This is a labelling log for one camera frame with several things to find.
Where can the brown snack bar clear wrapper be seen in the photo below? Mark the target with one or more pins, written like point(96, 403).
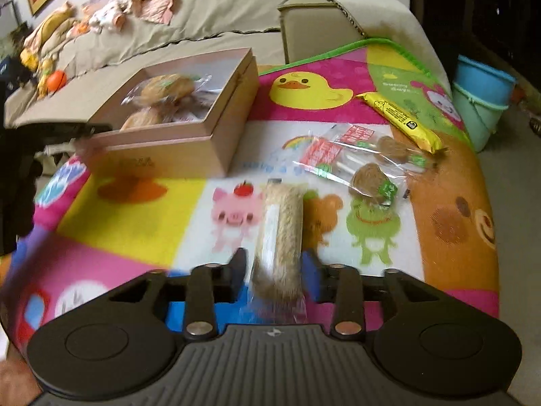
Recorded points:
point(281, 241)

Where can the pink cardboard box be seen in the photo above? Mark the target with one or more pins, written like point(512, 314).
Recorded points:
point(169, 156)

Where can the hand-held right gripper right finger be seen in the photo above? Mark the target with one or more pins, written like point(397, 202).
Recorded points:
point(312, 277)

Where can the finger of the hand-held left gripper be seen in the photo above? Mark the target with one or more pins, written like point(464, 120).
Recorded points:
point(76, 130)

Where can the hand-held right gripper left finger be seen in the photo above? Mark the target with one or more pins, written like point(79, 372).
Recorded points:
point(237, 270)

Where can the green plastic basin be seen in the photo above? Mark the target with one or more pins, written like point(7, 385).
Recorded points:
point(477, 122)

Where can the pink floral baby clothes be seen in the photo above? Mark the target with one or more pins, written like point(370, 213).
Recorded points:
point(139, 4)

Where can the bread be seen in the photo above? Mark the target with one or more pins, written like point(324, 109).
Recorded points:
point(165, 86)
point(141, 119)

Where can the colourful cartoon play mat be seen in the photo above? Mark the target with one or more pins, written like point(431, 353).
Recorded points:
point(139, 228)

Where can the brown swirl lollipop packet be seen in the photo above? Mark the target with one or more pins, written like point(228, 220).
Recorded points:
point(370, 177)
point(393, 147)

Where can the yellow toy figure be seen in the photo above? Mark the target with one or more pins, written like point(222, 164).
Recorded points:
point(42, 72)

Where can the dark glass balcony door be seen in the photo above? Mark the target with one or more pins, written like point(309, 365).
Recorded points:
point(486, 8)

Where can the yellow cloth bundle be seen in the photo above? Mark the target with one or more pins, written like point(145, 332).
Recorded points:
point(48, 29)

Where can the yellow snack packet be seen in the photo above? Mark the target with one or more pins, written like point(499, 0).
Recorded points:
point(401, 120)

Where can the orange toy ball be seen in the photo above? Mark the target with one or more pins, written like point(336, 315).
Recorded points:
point(57, 81)

